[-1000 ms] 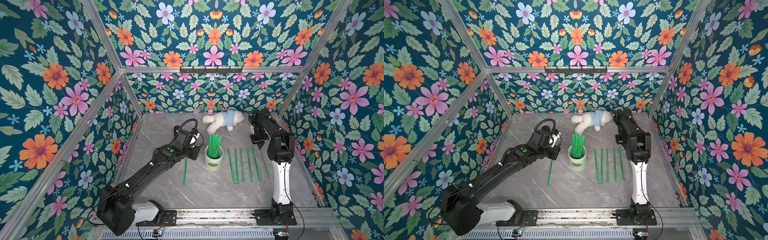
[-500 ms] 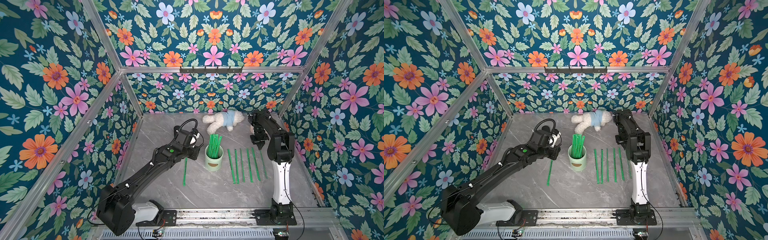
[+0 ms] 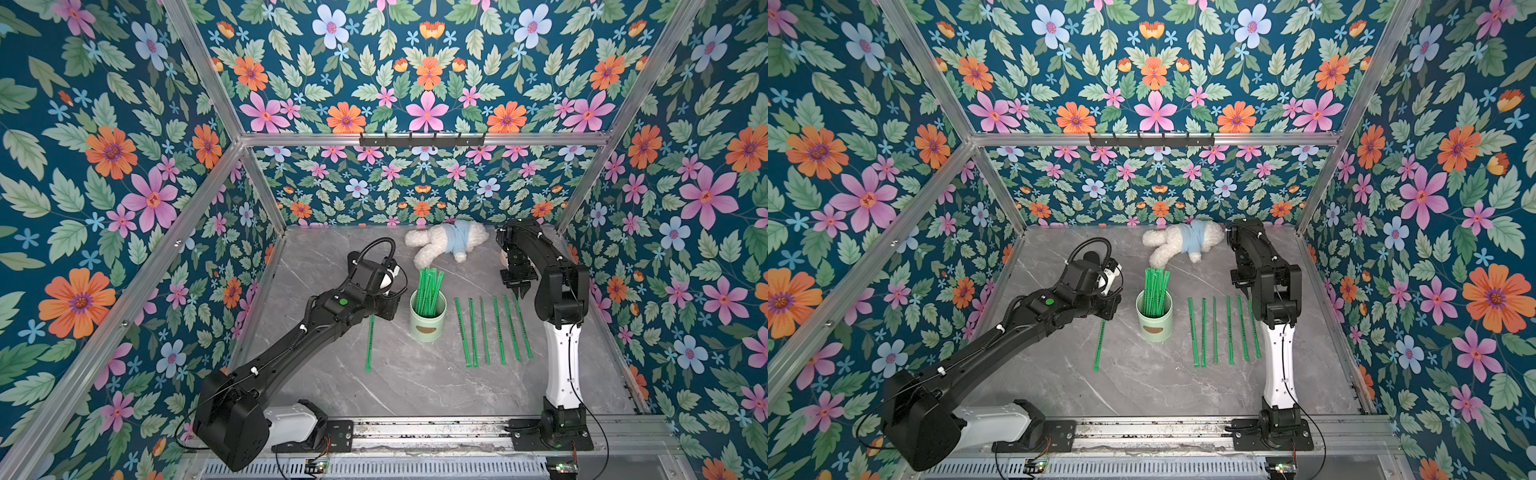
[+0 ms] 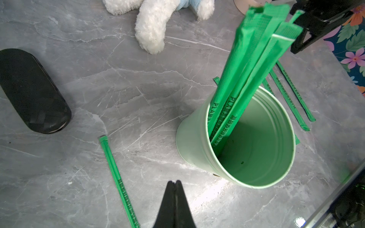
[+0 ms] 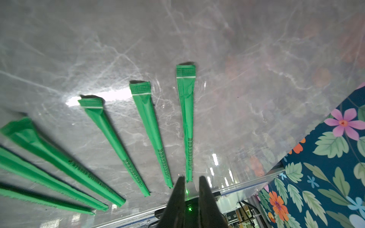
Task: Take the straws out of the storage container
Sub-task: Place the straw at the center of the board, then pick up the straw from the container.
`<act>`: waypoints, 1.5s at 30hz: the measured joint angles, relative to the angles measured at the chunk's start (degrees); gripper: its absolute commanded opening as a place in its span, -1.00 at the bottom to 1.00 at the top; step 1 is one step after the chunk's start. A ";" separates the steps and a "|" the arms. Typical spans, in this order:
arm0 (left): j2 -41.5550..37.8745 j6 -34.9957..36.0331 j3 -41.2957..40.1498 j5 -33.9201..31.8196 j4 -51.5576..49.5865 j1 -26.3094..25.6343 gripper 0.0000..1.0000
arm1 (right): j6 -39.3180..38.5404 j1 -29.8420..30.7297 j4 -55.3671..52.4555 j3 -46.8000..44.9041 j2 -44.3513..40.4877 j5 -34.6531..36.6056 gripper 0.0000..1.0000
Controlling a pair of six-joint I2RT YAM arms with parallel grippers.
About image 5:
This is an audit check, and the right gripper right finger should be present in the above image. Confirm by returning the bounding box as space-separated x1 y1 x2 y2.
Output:
198 176 228 228

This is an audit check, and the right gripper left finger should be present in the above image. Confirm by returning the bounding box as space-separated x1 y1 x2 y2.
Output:
157 176 185 228

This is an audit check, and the green straw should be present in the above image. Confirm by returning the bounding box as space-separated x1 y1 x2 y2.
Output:
1 183 95 215
129 80 173 188
176 64 196 182
78 96 150 197
1 117 126 207
1 147 109 211

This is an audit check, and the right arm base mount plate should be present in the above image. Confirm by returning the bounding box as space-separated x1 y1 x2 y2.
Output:
153 190 221 220

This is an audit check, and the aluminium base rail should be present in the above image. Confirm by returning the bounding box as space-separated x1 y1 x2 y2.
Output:
98 167 284 228

